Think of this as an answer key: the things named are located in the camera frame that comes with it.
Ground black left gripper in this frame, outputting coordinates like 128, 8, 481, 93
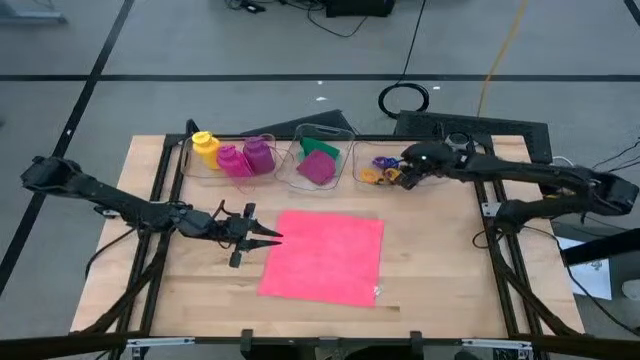
214, 202, 284, 269

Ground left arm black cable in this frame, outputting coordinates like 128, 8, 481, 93
209, 198, 236, 249

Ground dark green microfibre cloth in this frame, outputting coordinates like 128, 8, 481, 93
298, 136, 342, 161

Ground black box on floor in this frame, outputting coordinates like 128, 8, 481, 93
323, 0, 397, 19

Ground pink terry towel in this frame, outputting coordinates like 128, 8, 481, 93
256, 209, 386, 309

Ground clear plastic container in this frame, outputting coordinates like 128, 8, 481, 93
273, 122, 356, 192
351, 139, 449, 190
180, 130, 279, 180

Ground yellow plastic sports bottle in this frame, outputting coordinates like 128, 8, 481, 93
191, 130, 222, 170

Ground yellow hanging cord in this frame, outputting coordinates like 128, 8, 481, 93
476, 0, 530, 118

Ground black coiled cable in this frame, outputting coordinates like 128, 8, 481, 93
376, 0, 431, 121

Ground black floor cables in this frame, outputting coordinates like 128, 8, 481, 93
224, 0, 371, 39

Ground white printed cup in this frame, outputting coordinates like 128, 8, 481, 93
443, 130, 472, 151

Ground grey metal base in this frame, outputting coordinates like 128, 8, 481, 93
0, 0, 67, 25

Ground black metal beam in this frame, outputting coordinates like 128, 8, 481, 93
559, 227, 640, 267

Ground pink plastic sports bottle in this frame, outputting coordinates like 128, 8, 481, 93
215, 144, 254, 179

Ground magenta microfibre cloth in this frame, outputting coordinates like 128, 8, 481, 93
295, 149, 338, 187

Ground silver aluminium bracket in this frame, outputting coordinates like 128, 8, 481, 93
125, 337, 197, 348
459, 338, 534, 350

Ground purple plastic sports bottle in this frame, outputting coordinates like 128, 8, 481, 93
242, 136, 277, 176

